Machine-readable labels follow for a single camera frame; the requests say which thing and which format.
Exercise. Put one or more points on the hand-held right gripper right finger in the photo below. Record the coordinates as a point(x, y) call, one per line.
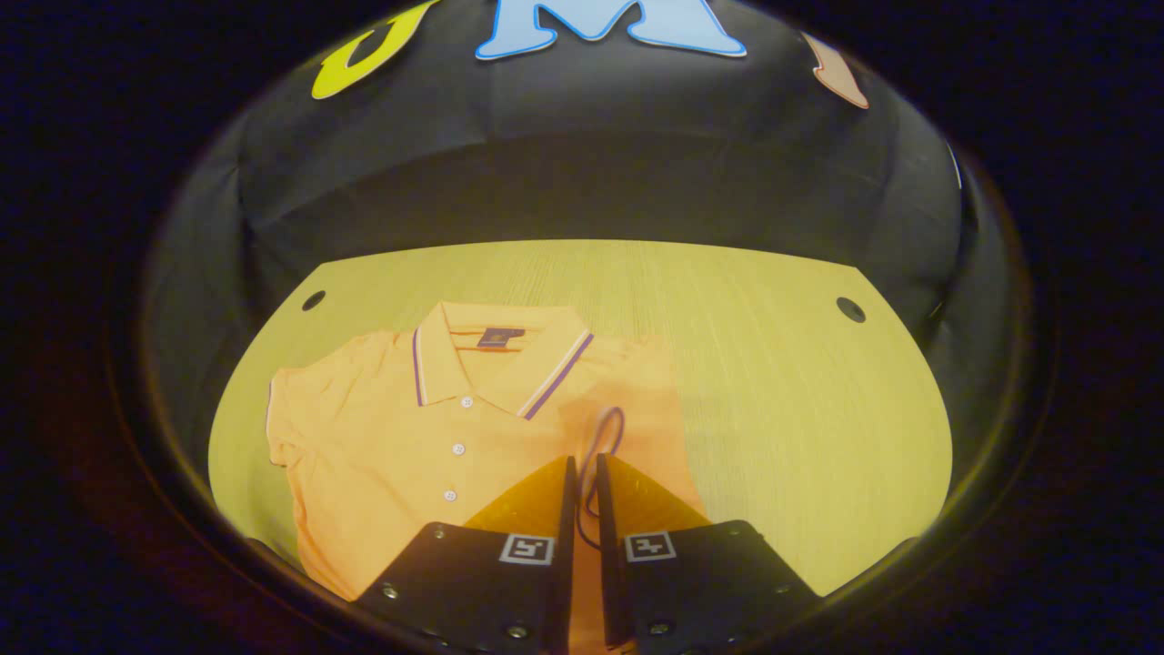
point(609, 582)

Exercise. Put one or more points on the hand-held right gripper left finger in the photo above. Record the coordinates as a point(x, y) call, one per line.
point(566, 564)

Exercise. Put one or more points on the orange T-shirt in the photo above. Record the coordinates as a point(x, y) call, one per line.
point(391, 455)

